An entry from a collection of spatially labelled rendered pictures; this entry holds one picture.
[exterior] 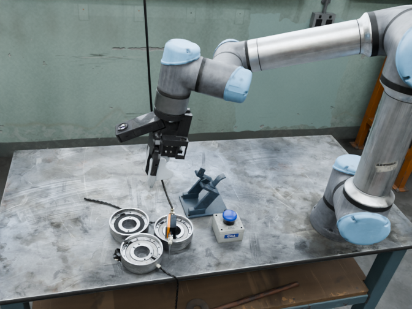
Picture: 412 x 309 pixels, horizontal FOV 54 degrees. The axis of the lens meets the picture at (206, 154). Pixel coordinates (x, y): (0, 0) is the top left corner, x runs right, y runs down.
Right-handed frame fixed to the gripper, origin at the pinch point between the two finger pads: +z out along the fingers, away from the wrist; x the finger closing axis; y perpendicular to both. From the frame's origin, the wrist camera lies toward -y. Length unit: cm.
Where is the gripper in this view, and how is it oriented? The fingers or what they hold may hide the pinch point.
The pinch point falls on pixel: (147, 177)
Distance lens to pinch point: 102.2
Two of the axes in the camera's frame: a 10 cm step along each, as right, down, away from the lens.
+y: 9.5, 0.6, 3.1
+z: -2.3, 8.2, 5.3
